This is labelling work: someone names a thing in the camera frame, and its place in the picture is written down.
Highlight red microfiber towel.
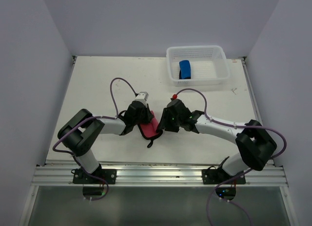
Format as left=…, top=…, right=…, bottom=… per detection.
left=138, top=111, right=163, bottom=148

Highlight blue microfiber towel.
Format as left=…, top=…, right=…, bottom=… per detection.
left=179, top=60, right=191, bottom=80

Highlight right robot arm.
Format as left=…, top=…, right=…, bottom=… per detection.
left=158, top=99, right=277, bottom=184

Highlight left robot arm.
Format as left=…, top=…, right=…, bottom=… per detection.
left=57, top=101, right=158, bottom=184

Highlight white perforated plastic basket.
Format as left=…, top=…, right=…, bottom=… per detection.
left=166, top=45, right=231, bottom=86

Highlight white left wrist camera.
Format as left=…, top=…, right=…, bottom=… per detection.
left=135, top=92, right=149, bottom=107

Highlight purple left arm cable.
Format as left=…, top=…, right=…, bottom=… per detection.
left=53, top=77, right=139, bottom=201

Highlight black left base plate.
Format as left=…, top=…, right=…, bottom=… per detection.
left=71, top=168, right=117, bottom=185

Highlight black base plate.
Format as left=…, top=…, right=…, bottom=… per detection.
left=201, top=166, right=246, bottom=185
left=71, top=168, right=117, bottom=185

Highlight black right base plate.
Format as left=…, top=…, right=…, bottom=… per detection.
left=201, top=166, right=246, bottom=185

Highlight aluminium mounting rail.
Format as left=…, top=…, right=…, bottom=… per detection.
left=31, top=160, right=288, bottom=187

